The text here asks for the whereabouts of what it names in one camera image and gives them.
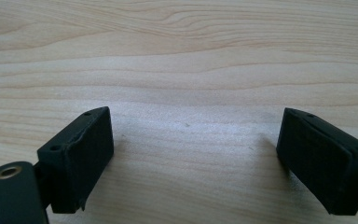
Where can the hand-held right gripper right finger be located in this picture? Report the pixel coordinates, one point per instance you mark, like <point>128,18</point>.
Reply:
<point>320,161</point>

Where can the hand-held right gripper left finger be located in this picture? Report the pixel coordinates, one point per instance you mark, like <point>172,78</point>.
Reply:
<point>77,161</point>

